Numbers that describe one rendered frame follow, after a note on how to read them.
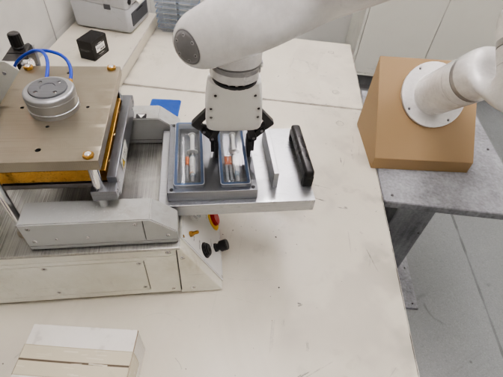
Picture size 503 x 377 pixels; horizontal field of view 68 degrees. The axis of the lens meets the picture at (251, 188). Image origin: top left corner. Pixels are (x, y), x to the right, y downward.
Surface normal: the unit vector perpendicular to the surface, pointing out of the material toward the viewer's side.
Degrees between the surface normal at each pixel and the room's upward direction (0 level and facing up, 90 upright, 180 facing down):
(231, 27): 76
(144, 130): 90
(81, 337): 3
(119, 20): 91
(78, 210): 0
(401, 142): 44
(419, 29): 90
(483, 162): 0
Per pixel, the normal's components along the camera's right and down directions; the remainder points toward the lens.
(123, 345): 0.04, -0.67
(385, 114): 0.05, 0.02
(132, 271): 0.11, 0.73
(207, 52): -0.41, 0.78
